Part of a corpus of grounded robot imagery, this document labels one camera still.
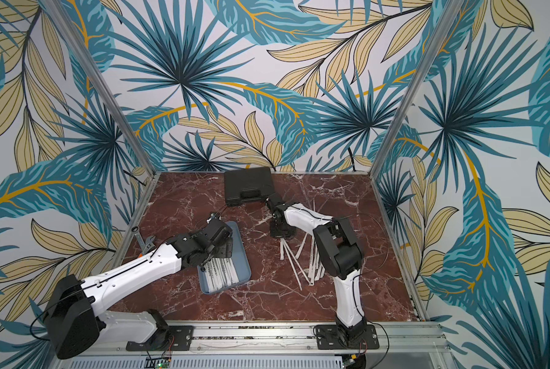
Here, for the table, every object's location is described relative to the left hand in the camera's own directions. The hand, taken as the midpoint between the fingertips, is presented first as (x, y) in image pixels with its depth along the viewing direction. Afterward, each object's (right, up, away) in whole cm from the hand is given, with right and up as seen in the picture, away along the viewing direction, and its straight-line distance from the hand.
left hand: (218, 247), depth 82 cm
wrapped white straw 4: (+37, -11, +5) cm, 39 cm away
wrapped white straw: (+27, -9, +6) cm, 29 cm away
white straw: (-3, -13, +2) cm, 14 cm away
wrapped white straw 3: (+34, -12, +4) cm, 36 cm away
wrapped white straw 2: (+31, -2, +13) cm, 34 cm away
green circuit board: (-16, -34, -10) cm, 39 cm away
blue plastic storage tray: (+6, -7, +7) cm, 12 cm away
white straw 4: (+4, -10, +5) cm, 12 cm away
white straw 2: (-1, -12, +4) cm, 12 cm away
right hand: (+22, +2, +15) cm, 27 cm away
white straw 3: (+2, -11, +4) cm, 12 cm away
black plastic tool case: (+7, +23, +27) cm, 36 cm away
